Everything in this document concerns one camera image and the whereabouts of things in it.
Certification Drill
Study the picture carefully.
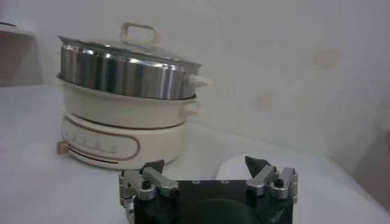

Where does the cream electric cooker pot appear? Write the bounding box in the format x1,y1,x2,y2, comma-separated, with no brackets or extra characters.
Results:
56,74,204,170

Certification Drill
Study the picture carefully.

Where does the stainless steel steamer basket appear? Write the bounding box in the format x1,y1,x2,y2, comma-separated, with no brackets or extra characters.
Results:
57,35,213,100

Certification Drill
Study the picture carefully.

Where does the glass lid cream handle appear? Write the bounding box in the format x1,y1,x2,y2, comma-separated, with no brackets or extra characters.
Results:
57,21,202,68

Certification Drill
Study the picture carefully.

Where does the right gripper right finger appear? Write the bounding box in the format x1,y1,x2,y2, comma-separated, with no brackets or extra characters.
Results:
244,156,299,204

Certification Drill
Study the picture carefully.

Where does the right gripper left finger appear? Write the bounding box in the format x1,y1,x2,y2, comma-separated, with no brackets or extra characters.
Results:
118,159,180,224

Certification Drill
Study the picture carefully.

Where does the white round plate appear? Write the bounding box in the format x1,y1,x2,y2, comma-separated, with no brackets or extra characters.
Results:
215,154,299,183

